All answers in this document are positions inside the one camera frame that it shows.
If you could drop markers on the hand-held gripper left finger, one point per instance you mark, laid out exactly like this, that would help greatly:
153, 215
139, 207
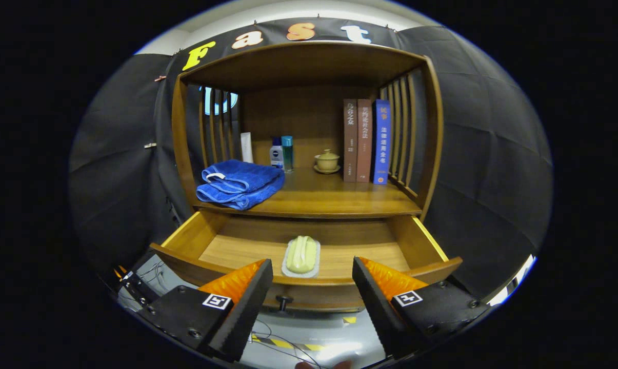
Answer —
247, 312

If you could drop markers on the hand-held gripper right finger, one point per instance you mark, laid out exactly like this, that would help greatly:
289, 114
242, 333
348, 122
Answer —
380, 312

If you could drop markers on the wooden drawer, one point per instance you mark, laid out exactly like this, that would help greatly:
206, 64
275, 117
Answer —
247, 248

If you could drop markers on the black drawer knob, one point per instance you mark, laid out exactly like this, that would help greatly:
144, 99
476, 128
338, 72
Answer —
284, 301

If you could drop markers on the wooden countertop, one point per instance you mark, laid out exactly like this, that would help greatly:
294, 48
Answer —
329, 195

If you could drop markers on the brown wooden cabinet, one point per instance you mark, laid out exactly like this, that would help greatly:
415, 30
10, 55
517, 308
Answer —
298, 118

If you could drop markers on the yellow black striped floor tape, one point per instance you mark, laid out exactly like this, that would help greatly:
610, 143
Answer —
283, 342

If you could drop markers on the black electronic box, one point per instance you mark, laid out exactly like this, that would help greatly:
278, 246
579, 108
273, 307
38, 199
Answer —
137, 287

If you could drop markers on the folded blue towel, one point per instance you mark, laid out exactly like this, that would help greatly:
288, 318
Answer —
237, 184

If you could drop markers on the white panel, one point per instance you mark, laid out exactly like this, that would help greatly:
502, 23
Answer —
514, 284

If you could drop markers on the white bottle with blue cap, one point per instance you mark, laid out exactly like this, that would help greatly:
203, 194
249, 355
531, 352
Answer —
276, 156

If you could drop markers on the beige lidded tea bowl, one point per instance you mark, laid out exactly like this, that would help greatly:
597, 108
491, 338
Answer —
327, 162

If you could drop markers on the clear teal bottle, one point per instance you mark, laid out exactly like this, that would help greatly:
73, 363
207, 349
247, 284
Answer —
287, 154

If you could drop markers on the white tube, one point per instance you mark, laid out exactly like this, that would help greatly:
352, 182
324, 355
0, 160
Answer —
246, 148

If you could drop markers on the blue book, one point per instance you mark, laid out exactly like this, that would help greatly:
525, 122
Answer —
382, 143

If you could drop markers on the reddish brown book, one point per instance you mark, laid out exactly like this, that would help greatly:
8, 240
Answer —
364, 143

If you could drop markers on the dark brown book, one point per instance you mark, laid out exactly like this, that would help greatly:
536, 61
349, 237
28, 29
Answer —
350, 143

